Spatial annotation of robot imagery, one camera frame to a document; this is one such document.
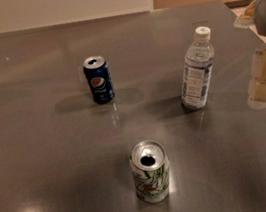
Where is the clear blue-labelled plastic water bottle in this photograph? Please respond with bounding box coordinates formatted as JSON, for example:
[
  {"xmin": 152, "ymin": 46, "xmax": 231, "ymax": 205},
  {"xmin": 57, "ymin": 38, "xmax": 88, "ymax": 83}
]
[{"xmin": 181, "ymin": 26, "xmax": 215, "ymax": 112}]

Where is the white green soda can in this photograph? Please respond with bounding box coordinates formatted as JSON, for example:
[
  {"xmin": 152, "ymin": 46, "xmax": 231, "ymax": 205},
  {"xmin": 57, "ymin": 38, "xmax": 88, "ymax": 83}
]
[{"xmin": 129, "ymin": 140, "xmax": 170, "ymax": 203}]

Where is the blue Pepsi soda can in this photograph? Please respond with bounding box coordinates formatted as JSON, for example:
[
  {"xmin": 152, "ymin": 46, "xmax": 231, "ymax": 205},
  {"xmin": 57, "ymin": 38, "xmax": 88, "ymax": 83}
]
[{"xmin": 83, "ymin": 55, "xmax": 115, "ymax": 104}]

